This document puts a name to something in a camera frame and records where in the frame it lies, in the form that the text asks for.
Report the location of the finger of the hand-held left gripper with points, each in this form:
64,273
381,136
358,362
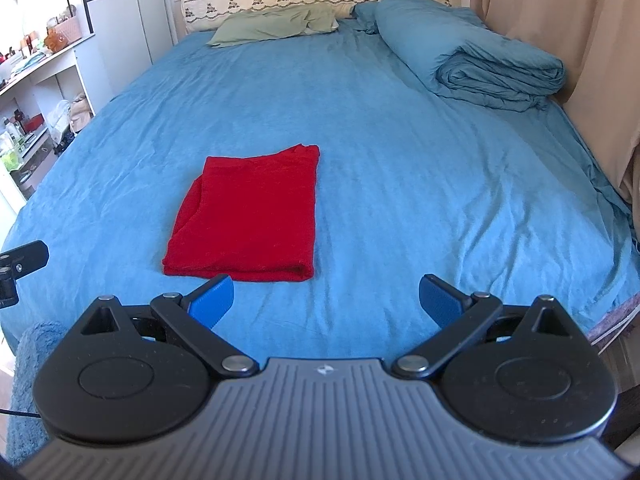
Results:
27,255

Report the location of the green pillow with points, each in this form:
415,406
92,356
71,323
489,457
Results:
270,22

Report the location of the blue bed sheet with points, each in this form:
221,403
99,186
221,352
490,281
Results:
400,160

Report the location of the red knit garment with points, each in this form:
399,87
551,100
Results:
250,215

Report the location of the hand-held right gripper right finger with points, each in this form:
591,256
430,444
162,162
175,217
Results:
440,301

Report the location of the blue fuzzy cloth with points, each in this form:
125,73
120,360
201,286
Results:
35,360

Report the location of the red box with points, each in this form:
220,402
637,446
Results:
32,123

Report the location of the white plastic bag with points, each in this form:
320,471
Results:
57,116

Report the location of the pink basket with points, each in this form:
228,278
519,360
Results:
67,28

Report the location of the white wardrobe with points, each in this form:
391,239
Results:
125,25

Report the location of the beige curtain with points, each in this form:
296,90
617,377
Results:
575,20

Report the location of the blue folded duvet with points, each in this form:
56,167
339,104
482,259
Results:
475,55

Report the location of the white shelf desk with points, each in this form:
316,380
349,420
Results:
50,67

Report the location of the striped mattress edge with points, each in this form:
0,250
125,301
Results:
615,320

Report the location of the orange plush toy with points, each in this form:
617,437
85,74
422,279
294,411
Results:
54,40

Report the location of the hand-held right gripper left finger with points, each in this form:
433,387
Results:
212,301

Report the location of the beige bag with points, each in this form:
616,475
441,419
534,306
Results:
81,107

